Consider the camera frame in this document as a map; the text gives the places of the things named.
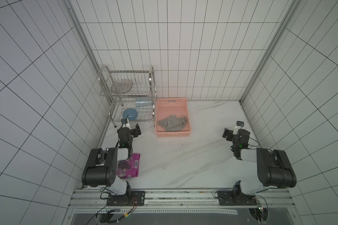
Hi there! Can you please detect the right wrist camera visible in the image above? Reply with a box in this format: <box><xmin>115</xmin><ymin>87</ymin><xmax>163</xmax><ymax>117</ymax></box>
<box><xmin>233</xmin><ymin>121</ymin><xmax>244</xmax><ymax>135</ymax></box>

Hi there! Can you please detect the blue bowl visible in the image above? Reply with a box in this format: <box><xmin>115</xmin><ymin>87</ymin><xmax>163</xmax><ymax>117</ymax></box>
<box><xmin>123</xmin><ymin>108</ymin><xmax>139</xmax><ymax>121</ymax></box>

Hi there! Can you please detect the purple snack packet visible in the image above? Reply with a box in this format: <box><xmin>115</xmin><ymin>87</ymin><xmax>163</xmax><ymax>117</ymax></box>
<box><xmin>116</xmin><ymin>153</ymin><xmax>141</xmax><ymax>179</ymax></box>

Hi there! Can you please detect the clear glass plate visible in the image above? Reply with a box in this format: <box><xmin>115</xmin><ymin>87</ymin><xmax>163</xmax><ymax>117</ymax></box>
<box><xmin>110</xmin><ymin>80</ymin><xmax>133</xmax><ymax>94</ymax></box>

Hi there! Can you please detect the grey striped dishcloth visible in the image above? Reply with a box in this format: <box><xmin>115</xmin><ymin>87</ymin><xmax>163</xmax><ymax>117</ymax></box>
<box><xmin>158</xmin><ymin>115</ymin><xmax>188</xmax><ymax>132</ymax></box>

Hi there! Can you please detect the pink plastic basket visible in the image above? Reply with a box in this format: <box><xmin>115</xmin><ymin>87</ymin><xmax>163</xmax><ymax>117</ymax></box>
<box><xmin>155</xmin><ymin>98</ymin><xmax>191</xmax><ymax>137</ymax></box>

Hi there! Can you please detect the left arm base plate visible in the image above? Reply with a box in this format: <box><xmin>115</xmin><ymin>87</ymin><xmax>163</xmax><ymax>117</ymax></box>
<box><xmin>106</xmin><ymin>191</ymin><xmax>146</xmax><ymax>206</ymax></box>

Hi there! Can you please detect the metal dish rack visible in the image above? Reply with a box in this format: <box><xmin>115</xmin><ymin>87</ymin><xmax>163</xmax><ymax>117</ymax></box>
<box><xmin>97</xmin><ymin>65</ymin><xmax>157</xmax><ymax>127</ymax></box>

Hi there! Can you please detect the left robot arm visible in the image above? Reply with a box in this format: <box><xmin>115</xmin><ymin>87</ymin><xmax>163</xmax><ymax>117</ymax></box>
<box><xmin>82</xmin><ymin>124</ymin><xmax>141</xmax><ymax>206</ymax></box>

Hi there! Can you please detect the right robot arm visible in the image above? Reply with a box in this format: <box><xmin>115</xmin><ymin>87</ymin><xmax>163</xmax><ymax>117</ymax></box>
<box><xmin>218</xmin><ymin>125</ymin><xmax>297</xmax><ymax>205</ymax></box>

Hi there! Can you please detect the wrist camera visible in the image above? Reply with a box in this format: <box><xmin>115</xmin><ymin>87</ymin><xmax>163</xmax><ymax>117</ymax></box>
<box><xmin>233</xmin><ymin>121</ymin><xmax>244</xmax><ymax>135</ymax></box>
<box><xmin>121</xmin><ymin>118</ymin><xmax>131</xmax><ymax>129</ymax></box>

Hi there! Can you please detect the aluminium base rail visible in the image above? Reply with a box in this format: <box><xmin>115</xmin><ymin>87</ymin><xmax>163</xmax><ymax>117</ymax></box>
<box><xmin>69</xmin><ymin>188</ymin><xmax>299</xmax><ymax>218</ymax></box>

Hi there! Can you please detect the light blue container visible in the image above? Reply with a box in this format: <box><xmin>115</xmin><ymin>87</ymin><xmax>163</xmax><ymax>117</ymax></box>
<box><xmin>135</xmin><ymin>97</ymin><xmax>153</xmax><ymax>108</ymax></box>

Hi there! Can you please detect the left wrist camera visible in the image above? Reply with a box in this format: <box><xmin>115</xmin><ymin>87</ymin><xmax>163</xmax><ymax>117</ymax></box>
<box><xmin>121</xmin><ymin>118</ymin><xmax>131</xmax><ymax>129</ymax></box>

